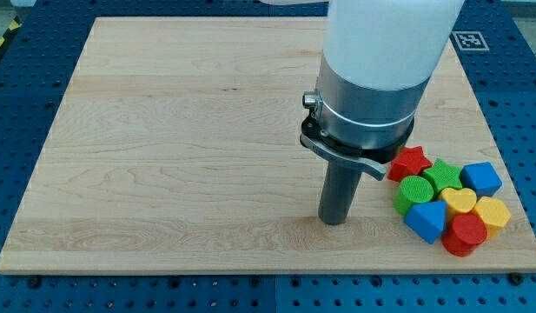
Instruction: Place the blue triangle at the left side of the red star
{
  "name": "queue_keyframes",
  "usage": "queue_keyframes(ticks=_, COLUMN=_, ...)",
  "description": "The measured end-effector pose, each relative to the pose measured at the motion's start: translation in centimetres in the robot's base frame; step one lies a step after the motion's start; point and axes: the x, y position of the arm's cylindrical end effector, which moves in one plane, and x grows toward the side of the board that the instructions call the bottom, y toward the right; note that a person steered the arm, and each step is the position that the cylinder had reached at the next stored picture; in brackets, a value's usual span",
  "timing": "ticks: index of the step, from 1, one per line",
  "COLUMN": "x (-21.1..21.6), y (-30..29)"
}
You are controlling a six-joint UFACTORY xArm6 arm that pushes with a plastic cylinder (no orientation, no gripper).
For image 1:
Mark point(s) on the blue hexagon block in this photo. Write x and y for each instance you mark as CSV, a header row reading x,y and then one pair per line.
x,y
482,178

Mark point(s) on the red star block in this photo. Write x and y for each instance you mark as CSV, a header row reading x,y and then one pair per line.
x,y
410,162

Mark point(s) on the green star block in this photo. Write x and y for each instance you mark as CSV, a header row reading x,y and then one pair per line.
x,y
443,175

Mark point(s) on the yellow heart block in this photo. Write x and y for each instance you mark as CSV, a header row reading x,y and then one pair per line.
x,y
457,201

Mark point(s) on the black clamp with silver lever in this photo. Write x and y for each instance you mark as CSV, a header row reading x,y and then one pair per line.
x,y
349,157

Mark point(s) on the yellow hexagon block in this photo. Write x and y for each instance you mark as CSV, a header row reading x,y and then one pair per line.
x,y
493,213

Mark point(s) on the red cylinder block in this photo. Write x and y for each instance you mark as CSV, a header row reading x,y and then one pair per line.
x,y
464,235

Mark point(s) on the green cylinder block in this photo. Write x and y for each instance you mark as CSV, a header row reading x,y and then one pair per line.
x,y
412,190

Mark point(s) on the yellow black hazard tape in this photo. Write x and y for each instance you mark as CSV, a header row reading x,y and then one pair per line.
x,y
8,36

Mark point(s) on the blue triangle block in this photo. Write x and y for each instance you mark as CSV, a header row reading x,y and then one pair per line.
x,y
427,220

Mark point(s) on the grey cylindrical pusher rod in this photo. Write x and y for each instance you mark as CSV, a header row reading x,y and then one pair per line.
x,y
338,192

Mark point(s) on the light wooden board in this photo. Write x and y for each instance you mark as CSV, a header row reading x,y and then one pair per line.
x,y
175,151

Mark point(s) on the white fiducial marker tag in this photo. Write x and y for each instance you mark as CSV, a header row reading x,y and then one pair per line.
x,y
470,41

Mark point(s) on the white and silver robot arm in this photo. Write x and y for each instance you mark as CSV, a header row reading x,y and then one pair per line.
x,y
377,59

